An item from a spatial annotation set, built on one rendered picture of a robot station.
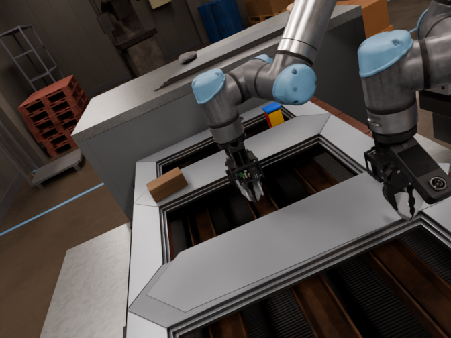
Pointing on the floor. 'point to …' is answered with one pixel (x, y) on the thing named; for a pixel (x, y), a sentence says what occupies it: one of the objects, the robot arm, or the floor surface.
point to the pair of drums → (221, 19)
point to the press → (129, 36)
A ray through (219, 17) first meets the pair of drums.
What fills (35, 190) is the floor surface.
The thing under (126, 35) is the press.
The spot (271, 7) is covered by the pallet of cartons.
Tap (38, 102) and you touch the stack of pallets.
